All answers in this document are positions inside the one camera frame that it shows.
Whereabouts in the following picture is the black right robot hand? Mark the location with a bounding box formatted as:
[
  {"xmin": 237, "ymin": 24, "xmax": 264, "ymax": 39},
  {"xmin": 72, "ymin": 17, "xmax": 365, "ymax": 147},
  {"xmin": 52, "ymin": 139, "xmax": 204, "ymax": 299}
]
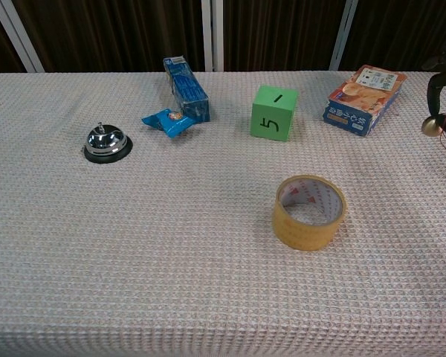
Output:
[{"xmin": 421, "ymin": 43, "xmax": 446, "ymax": 141}]

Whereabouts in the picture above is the small golden bell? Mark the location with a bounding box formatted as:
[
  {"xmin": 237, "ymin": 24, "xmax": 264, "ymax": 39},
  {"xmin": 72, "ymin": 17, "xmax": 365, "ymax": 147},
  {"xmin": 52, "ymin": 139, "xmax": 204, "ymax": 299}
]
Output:
[{"xmin": 421, "ymin": 114, "xmax": 446, "ymax": 155}]

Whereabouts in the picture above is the chrome desk call bell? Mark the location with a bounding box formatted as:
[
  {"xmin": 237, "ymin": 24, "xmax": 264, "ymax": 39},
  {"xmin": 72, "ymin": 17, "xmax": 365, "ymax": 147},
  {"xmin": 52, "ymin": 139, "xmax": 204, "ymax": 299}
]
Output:
[{"xmin": 83, "ymin": 122, "xmax": 134, "ymax": 164}]

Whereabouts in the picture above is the orange blue cookie box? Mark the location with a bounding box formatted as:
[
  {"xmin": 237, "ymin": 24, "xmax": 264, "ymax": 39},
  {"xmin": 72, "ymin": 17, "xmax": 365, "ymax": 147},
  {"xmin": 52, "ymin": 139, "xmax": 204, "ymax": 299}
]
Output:
[{"xmin": 322, "ymin": 65, "xmax": 408, "ymax": 138}]

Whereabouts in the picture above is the green numbered foam cube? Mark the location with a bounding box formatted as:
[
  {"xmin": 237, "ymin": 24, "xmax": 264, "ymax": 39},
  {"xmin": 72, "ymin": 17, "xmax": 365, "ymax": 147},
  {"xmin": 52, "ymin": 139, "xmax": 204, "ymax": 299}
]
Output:
[{"xmin": 250, "ymin": 85, "xmax": 299, "ymax": 143}]

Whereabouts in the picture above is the yellow packing tape roll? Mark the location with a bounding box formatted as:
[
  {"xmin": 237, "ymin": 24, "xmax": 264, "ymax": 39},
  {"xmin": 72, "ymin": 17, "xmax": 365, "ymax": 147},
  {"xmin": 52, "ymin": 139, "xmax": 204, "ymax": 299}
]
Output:
[{"xmin": 272, "ymin": 175, "xmax": 347, "ymax": 252}]

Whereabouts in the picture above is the blue tall carton box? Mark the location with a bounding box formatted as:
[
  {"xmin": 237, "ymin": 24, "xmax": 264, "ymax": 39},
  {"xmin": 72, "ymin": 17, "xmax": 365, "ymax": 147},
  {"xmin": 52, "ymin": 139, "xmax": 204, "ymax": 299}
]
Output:
[{"xmin": 162, "ymin": 56, "xmax": 212, "ymax": 123}]

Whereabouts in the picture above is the blue snack packet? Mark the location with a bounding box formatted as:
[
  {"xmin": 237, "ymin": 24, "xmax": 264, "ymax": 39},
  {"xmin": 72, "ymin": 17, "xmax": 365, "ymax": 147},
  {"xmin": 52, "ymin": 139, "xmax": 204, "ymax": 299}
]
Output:
[{"xmin": 140, "ymin": 108, "xmax": 197, "ymax": 139}]

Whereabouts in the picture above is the beige waffle tablecloth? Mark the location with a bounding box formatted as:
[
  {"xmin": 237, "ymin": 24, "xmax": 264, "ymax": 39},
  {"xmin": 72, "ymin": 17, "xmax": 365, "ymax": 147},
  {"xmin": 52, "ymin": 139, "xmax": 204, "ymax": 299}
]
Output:
[{"xmin": 0, "ymin": 70, "xmax": 446, "ymax": 357}]

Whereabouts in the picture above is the dark brown curtain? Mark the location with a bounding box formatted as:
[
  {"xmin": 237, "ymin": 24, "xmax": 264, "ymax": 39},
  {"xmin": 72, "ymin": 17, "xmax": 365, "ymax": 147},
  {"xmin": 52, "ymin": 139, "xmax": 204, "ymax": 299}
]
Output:
[{"xmin": 0, "ymin": 0, "xmax": 446, "ymax": 75}]

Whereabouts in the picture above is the white slanted frame post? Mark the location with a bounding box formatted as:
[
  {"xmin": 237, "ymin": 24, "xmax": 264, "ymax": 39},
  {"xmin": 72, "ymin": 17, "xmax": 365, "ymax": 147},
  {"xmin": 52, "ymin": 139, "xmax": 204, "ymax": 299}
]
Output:
[
  {"xmin": 329, "ymin": 0, "xmax": 359, "ymax": 71},
  {"xmin": 0, "ymin": 0, "xmax": 45, "ymax": 74}
]

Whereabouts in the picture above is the white vertical frame post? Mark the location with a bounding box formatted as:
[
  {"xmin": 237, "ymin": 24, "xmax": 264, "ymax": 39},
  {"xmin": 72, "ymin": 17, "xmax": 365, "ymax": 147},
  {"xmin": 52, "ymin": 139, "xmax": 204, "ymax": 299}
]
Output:
[{"xmin": 201, "ymin": 0, "xmax": 224, "ymax": 73}]

